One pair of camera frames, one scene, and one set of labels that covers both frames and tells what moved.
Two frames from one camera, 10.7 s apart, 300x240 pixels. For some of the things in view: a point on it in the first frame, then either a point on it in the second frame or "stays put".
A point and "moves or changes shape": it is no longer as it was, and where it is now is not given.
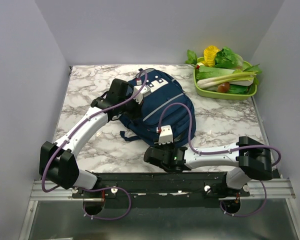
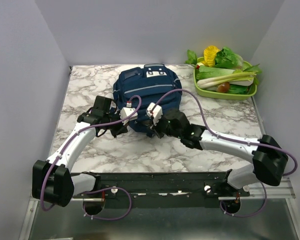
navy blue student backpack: (168, 106) moves or changes shape
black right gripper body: (168, 147) → (162, 128)
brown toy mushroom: (223, 87) stays put
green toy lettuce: (226, 58) stays put
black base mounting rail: (163, 190) stays put
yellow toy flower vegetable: (209, 54) stays put
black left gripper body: (131, 108) → (115, 129)
